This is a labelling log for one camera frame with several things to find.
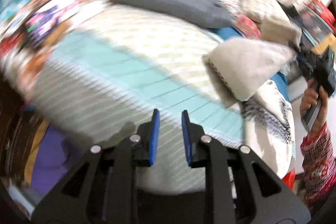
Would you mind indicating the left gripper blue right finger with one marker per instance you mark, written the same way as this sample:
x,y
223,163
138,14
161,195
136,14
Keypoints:
x,y
203,151

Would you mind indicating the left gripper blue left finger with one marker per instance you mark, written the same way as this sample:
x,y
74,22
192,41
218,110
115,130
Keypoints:
x,y
137,150

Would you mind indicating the white fleece spotted garment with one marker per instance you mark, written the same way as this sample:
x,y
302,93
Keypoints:
x,y
246,67

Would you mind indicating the person right hand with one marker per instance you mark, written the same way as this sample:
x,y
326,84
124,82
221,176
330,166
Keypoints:
x,y
310,98

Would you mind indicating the patterned teal beige bedsheet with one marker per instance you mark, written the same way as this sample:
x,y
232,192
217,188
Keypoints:
x,y
105,68

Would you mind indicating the smartphone with lit screen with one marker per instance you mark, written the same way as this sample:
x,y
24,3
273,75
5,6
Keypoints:
x,y
42,23

